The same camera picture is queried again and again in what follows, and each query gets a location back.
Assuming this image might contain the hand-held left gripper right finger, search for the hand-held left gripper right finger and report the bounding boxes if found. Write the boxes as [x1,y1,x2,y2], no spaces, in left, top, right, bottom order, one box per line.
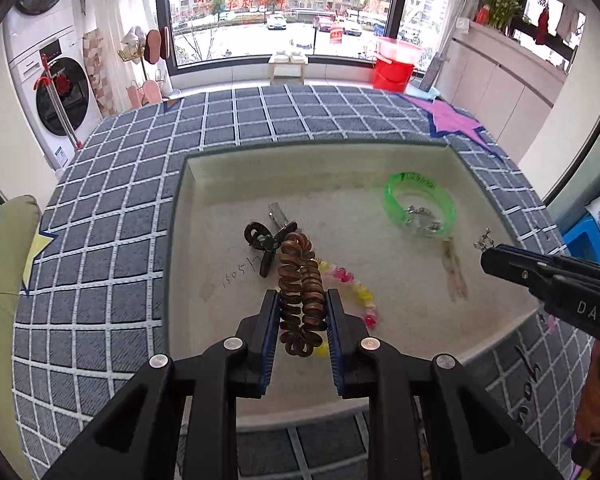
[326,289,563,480]

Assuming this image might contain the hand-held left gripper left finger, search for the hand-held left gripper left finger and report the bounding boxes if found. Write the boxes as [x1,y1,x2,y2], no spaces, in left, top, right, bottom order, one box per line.
[45,289,281,480]

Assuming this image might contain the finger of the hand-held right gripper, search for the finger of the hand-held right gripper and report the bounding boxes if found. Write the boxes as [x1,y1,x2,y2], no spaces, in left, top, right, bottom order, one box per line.
[495,244,600,272]
[481,250,600,292]

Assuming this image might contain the colourful beaded bracelet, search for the colourful beaded bracelet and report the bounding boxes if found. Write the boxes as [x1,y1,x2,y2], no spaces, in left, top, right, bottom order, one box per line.
[315,259,382,358]

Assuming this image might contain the brown spiral hair tie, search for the brown spiral hair tie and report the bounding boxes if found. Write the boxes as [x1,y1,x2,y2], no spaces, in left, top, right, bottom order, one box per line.
[277,231,329,358]

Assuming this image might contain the silver brooch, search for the silver brooch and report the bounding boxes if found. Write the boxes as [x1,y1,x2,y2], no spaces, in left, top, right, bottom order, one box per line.
[405,205,443,236]

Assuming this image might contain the black hair clip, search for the black hair clip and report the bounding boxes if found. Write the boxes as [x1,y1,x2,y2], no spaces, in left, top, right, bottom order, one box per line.
[244,221,281,278]

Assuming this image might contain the silver hair clip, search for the silver hair clip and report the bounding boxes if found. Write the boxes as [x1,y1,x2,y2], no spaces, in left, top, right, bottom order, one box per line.
[267,202,301,235]

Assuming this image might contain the green translucent bangle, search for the green translucent bangle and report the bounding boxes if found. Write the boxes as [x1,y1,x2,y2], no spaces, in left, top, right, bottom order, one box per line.
[384,172,457,239]

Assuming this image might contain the pale green shallow tray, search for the pale green shallow tray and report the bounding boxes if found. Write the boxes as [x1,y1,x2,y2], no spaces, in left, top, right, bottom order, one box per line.
[164,139,570,420]

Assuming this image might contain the blue plastic stool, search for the blue plastic stool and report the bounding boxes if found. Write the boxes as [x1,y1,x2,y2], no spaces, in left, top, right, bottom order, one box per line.
[562,215,600,263]

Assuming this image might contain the grey plaid tablecloth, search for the grey plaid tablecloth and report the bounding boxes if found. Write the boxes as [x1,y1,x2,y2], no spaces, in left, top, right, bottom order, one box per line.
[11,84,596,480]

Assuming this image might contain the white low cabinet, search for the white low cabinet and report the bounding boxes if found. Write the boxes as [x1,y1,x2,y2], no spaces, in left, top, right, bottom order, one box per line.
[432,20,568,161]

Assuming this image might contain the grey washboard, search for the grey washboard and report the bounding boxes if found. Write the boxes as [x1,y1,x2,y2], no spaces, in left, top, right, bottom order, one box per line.
[422,52,451,92]

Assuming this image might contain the red plastic bucket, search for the red plastic bucket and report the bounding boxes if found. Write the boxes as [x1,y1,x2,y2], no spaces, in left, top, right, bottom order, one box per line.
[371,57,417,92]

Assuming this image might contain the red hanging garment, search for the red hanging garment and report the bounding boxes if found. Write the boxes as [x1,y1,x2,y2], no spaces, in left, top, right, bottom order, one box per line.
[535,7,551,46]

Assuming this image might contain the pink plastic basin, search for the pink plastic basin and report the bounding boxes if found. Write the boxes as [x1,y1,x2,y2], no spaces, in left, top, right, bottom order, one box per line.
[377,36,426,66]

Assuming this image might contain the green potted plant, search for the green potted plant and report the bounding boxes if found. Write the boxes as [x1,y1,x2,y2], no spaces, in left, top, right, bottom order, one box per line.
[472,0,528,31]

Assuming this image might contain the small white stool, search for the small white stool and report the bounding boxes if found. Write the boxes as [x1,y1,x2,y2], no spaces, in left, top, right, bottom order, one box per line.
[268,56,309,86]

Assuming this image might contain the green sofa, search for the green sofa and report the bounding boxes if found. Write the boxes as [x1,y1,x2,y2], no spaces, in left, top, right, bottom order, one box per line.
[0,195,43,461]

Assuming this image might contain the mop pole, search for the mop pole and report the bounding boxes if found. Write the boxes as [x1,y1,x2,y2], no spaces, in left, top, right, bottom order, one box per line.
[36,52,84,151]

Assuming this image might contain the brown slipper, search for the brown slipper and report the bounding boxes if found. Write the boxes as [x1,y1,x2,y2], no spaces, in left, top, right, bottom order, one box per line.
[146,29,163,63]

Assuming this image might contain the patterned board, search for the patterned board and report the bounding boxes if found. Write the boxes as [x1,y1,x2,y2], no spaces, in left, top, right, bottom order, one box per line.
[82,29,118,116]

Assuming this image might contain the white washing machine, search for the white washing machine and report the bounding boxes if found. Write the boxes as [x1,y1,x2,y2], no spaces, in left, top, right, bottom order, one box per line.
[7,35,103,171]

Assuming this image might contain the cream plush slipper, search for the cream plush slipper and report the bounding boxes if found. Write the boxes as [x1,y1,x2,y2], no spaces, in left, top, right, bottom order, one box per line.
[120,25,146,58]

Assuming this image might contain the white sheer curtain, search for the white sheer curtain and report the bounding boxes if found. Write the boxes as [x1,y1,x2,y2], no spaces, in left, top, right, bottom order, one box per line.
[97,0,153,106]

